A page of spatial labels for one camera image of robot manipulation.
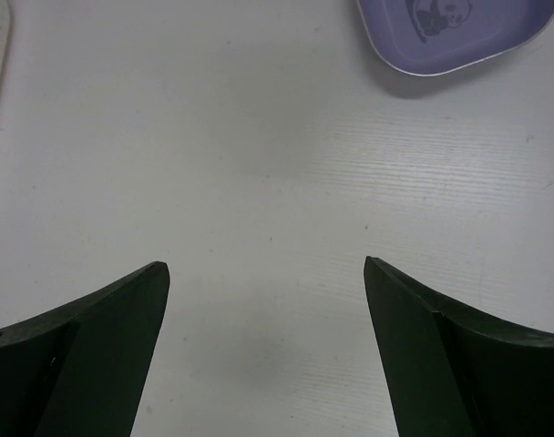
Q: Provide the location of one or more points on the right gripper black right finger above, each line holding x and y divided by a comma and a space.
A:
453, 370

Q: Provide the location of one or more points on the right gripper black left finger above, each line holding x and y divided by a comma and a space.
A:
80, 369

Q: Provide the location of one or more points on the purple panda plate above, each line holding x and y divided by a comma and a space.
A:
433, 38

